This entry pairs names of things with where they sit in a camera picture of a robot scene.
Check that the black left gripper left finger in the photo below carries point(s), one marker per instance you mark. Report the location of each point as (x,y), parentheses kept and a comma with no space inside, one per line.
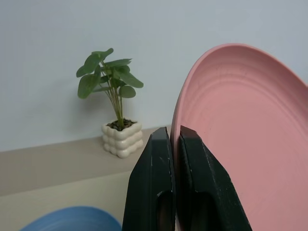
(144,183)

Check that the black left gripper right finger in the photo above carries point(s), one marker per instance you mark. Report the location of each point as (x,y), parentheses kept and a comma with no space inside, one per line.
(207,183)

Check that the pink plate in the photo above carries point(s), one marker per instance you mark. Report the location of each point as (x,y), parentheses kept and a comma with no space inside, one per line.
(252,125)

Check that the cream bubble ceramic pot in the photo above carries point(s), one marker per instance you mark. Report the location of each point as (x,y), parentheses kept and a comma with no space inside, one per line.
(121,142)

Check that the blue plate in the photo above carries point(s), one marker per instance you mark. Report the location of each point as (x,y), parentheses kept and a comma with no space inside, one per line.
(69,220)

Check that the green artificial plant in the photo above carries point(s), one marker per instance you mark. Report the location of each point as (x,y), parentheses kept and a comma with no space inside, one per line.
(108,77)

